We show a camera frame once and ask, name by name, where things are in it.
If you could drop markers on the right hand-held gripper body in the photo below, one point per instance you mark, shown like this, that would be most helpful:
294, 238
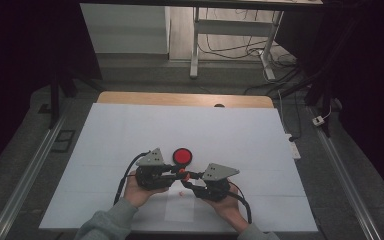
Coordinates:
213, 190

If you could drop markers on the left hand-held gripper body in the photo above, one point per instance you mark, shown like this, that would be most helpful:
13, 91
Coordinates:
150, 176

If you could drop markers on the orange plastic bead piece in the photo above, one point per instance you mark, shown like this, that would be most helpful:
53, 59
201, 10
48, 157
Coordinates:
184, 174

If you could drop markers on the red round disc black rim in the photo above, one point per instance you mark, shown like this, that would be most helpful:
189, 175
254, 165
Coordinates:
182, 156

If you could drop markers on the person's left hand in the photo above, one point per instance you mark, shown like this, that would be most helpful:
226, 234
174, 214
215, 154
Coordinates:
136, 195

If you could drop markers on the person's right hand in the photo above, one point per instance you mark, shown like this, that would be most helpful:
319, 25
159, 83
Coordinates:
231, 208

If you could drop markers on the small white paper sheet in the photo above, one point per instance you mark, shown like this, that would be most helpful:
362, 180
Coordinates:
180, 210

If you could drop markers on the large white table sheet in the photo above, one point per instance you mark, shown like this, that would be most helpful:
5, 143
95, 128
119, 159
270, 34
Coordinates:
180, 126

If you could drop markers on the white power strip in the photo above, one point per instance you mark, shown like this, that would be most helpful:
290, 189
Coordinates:
294, 148

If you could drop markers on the black floor socket plate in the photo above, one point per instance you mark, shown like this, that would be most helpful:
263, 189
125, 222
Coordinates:
63, 141

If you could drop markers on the small white adapter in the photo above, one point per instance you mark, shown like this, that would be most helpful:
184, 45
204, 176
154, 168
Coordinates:
318, 120

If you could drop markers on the white cabinet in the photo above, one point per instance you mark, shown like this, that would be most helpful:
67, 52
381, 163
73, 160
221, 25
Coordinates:
126, 30

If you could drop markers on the aluminium floor rail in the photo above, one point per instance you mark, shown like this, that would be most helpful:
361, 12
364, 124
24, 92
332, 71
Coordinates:
343, 173
30, 173

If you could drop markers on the white desk frame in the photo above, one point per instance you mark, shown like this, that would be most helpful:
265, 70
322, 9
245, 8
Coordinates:
195, 43

